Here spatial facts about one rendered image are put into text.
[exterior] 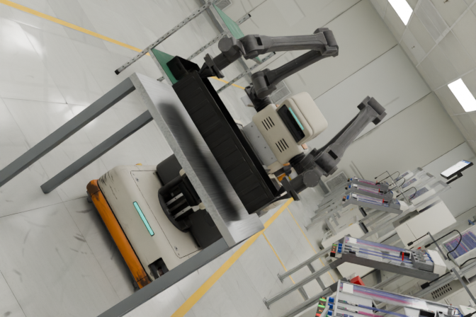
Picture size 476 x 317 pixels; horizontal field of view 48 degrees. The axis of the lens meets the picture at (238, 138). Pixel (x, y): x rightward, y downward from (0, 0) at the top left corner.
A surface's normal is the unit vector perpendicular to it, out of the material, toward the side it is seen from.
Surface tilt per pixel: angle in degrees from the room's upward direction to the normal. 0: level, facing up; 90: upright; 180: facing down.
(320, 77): 90
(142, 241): 90
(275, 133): 98
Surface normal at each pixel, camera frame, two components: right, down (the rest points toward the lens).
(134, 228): -0.26, -0.05
